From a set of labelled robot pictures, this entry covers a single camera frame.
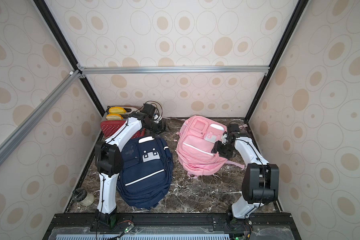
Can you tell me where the pink backpack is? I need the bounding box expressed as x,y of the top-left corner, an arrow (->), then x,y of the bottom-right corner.
176,116 -> 245,179

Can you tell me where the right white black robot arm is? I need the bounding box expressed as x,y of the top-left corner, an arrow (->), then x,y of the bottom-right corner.
211,123 -> 280,229

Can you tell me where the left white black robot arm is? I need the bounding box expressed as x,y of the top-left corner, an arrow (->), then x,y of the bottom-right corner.
95,112 -> 174,229

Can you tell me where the navy blue backpack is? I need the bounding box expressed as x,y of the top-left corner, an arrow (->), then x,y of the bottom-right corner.
117,136 -> 174,210

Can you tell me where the yellow toast slice front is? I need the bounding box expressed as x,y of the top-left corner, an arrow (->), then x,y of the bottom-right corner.
106,114 -> 124,121

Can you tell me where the yellow toast slice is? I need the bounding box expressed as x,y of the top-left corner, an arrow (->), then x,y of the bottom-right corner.
106,114 -> 124,121
108,107 -> 127,115

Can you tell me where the yellow toast slice rear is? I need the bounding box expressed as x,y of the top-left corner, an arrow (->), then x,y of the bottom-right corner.
108,107 -> 127,115

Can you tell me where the left diagonal aluminium bar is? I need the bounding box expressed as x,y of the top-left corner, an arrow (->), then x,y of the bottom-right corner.
0,70 -> 80,166

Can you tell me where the small green circuit board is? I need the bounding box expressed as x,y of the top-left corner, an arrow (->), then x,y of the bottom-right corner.
123,223 -> 135,234

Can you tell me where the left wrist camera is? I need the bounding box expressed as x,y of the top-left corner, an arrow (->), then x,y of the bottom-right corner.
141,103 -> 157,118

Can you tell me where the horizontal aluminium frame bar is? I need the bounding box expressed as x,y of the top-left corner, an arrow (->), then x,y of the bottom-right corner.
77,64 -> 270,75

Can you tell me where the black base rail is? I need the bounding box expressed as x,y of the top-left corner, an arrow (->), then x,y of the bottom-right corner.
43,213 -> 301,240

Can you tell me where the black left corner post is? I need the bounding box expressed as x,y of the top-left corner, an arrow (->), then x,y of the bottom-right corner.
33,0 -> 105,116

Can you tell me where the black corner post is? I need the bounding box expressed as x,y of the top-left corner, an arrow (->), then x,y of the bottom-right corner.
33,0 -> 105,116
245,0 -> 309,122

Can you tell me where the black right corner post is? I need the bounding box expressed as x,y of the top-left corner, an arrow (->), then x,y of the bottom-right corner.
245,0 -> 309,122

